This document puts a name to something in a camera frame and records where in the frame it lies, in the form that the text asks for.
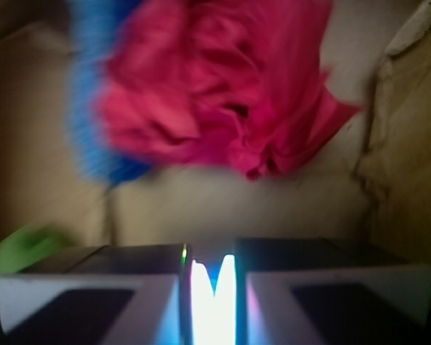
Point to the blue dimpled foam ball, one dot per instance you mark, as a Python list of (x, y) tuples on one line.
[(210, 277)]

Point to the red crumpled tissue paper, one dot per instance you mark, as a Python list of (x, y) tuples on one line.
[(235, 84)]

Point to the brown paper bag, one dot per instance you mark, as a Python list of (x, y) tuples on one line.
[(372, 181)]

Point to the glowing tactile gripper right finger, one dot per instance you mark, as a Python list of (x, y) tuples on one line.
[(327, 291)]

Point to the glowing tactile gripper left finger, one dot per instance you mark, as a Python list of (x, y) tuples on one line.
[(100, 295)]

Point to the green plush toy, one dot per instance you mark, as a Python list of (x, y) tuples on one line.
[(30, 244)]

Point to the blue rectangular sponge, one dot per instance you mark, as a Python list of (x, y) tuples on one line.
[(94, 26)]

